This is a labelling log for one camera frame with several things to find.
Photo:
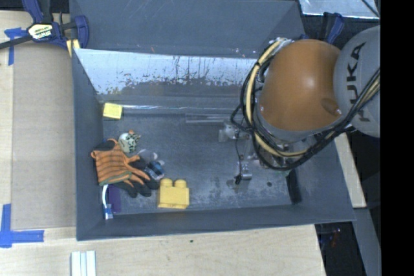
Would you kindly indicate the white and green toy head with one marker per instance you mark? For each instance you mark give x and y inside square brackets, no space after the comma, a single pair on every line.
[127,142]

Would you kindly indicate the yellow square sponge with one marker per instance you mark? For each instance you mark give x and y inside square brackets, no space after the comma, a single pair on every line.
[112,111]

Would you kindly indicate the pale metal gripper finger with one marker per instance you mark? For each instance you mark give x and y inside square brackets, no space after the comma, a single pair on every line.
[246,172]
[229,132]

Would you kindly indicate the blue and black small toy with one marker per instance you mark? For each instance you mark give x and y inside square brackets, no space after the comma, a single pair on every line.
[156,169]

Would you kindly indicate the purple flat block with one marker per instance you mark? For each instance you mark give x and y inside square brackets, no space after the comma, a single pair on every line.
[114,200]

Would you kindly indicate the grey soft toy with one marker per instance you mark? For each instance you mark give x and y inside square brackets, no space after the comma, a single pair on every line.
[148,155]

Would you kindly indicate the yellow toy brick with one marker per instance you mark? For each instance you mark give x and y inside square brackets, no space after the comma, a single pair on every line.
[173,195]

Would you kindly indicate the grey metal bin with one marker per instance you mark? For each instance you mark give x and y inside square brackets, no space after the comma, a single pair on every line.
[194,155]

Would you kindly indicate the pale cardboard board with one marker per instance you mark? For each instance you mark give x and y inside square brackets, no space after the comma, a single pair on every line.
[42,139]

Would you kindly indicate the orange and black glove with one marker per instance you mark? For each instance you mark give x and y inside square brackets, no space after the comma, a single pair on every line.
[113,165]

